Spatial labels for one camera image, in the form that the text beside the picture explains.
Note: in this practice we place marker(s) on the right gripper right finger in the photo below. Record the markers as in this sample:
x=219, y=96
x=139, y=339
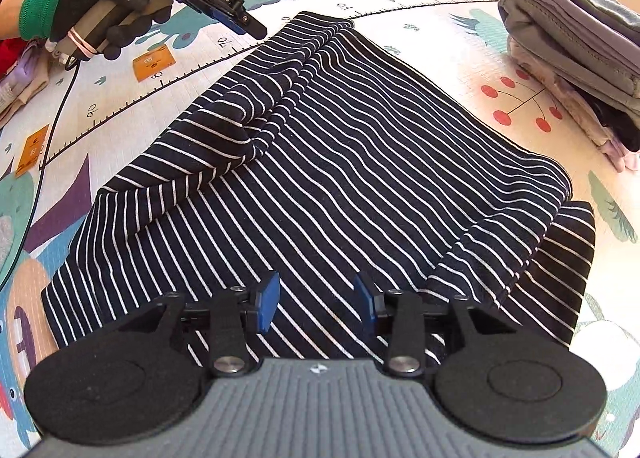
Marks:
x=395, y=313

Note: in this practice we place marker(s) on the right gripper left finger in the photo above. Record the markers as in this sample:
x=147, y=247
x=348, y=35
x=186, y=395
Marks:
x=253, y=305

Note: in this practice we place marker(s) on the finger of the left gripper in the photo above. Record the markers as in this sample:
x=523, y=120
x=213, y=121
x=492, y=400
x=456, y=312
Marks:
x=241, y=23

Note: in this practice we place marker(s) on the navy white striped garment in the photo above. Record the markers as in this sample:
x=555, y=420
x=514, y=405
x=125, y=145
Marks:
x=320, y=156

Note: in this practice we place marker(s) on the stack of folded clothes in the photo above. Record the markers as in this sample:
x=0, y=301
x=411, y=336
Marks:
x=586, y=52

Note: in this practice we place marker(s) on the black gloved left hand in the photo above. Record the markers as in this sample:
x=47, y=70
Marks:
x=52, y=19

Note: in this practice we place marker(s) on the printed foam play mat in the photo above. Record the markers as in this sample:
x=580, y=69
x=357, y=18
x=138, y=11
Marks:
x=85, y=125

